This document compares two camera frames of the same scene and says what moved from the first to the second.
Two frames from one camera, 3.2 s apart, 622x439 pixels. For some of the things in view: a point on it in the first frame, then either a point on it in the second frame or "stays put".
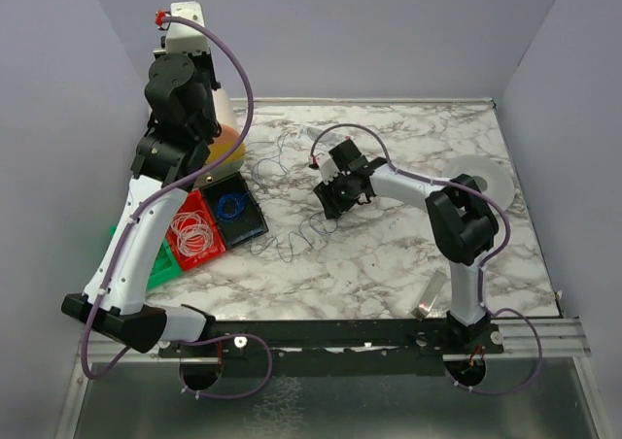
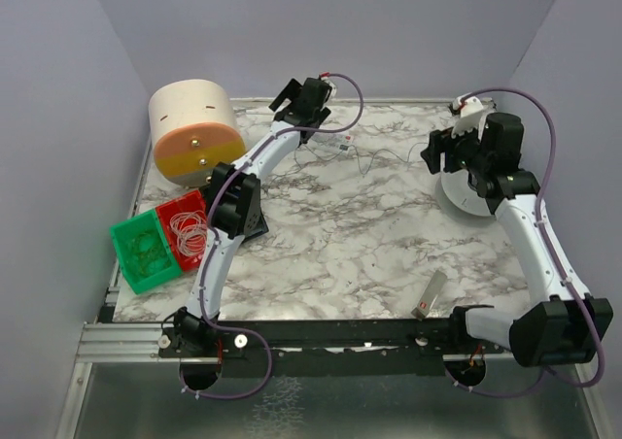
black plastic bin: [235, 210] stays put
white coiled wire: [193, 232] stays put
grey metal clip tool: [430, 294] stays put
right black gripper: [328, 200] → [438, 150]
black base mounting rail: [335, 347] stays put
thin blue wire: [270, 170] → [359, 157]
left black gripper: [205, 70] → [296, 98]
